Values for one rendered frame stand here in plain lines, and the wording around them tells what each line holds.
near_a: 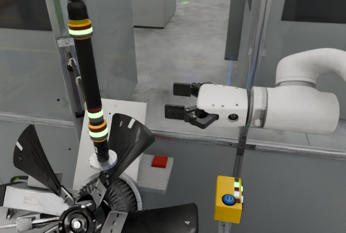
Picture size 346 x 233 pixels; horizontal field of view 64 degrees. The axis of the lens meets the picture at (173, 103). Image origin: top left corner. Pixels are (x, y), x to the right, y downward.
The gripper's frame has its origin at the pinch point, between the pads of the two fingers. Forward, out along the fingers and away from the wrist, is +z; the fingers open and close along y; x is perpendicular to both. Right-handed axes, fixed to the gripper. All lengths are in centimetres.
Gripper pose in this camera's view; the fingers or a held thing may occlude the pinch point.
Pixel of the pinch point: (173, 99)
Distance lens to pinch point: 59.4
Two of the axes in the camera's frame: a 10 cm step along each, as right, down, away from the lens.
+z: -9.8, -0.9, 1.5
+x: 0.0, -8.5, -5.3
